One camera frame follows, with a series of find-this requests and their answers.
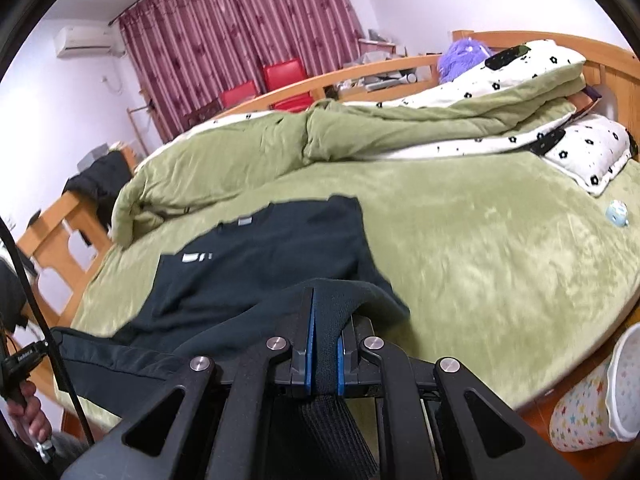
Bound black remote on quilt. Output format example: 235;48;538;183
485;44;530;70

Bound red chair left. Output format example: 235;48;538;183
220;80;259;110

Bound wooden bed frame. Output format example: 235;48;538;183
18;32;639;408

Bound black cable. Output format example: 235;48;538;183
0;216;97;446

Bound person left hand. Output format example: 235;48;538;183
6;380;52;448

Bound dark wooden chair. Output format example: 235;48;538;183
181;100;222;131

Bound black garment on headboard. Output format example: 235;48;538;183
63;151;132;231

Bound purple plush toy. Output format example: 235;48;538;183
437;38;494;84

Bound black long sleeve sweatshirt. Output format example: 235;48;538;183
49;194;412;480

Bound white floral pillow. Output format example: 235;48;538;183
541;114;637;197

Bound green plush bed sheet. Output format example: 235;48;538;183
54;150;639;427

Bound cluttered desk items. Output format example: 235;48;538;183
324;29;439;100

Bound white air conditioner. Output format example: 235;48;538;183
54;26;124;58

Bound wooden coat rack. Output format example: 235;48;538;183
126;87;166;156

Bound small light blue toy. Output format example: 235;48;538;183
605;200;629;228

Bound maroon floral curtain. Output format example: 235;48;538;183
116;0;363;142

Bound star pattern waste bin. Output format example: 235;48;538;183
549;324;640;452

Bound green plush comforter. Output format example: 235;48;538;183
112;58;585;247

